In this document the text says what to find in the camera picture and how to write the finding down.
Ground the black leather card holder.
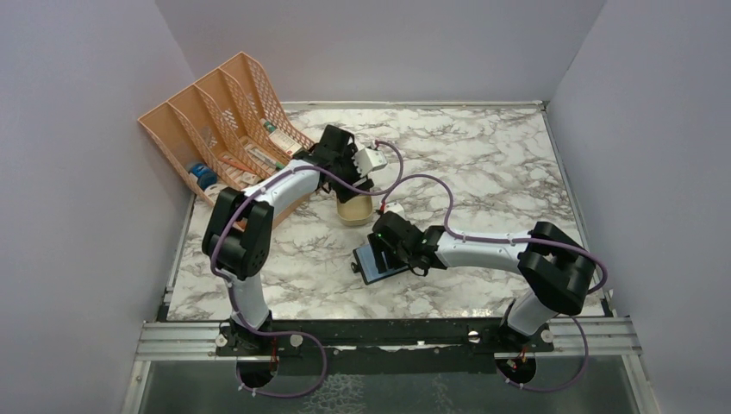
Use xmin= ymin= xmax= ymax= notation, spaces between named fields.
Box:
xmin=350 ymin=244 xmax=409 ymax=285

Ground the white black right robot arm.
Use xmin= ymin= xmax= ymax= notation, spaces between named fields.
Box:
xmin=362 ymin=211 xmax=597 ymax=351

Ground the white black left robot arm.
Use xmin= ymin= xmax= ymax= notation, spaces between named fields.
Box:
xmin=202 ymin=125 xmax=373 ymax=354

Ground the beige card tray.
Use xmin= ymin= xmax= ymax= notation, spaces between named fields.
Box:
xmin=336 ymin=194 xmax=375 ymax=227

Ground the white label card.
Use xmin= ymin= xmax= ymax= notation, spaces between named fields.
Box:
xmin=203 ymin=183 xmax=228 ymax=205

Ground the white glue stick box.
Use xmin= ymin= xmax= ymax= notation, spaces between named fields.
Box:
xmin=259 ymin=118 xmax=304 ymax=160

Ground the orange pen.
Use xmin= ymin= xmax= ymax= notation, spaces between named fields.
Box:
xmin=218 ymin=155 xmax=256 ymax=175

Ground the orange plastic desk organizer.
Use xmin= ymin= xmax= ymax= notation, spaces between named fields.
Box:
xmin=138 ymin=53 xmax=314 ymax=205

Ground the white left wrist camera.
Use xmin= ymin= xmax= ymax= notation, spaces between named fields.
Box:
xmin=353 ymin=147 xmax=388 ymax=177

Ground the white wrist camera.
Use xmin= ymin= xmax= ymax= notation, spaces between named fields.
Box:
xmin=379 ymin=202 xmax=405 ymax=219
xmin=353 ymin=147 xmax=388 ymax=177

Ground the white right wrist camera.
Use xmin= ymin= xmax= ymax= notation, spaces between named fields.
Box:
xmin=379 ymin=202 xmax=405 ymax=219

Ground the black mounting base rail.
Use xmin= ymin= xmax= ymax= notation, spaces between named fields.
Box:
xmin=215 ymin=317 xmax=554 ymax=375

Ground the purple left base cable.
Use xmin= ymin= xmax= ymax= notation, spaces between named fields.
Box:
xmin=234 ymin=331 xmax=330 ymax=400

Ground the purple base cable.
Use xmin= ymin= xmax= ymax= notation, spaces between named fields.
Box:
xmin=234 ymin=331 xmax=330 ymax=400
xmin=494 ymin=317 xmax=590 ymax=395

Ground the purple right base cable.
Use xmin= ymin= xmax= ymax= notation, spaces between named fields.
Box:
xmin=494 ymin=317 xmax=590 ymax=395

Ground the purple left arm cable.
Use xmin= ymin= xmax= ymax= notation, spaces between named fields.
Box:
xmin=209 ymin=140 xmax=405 ymax=333

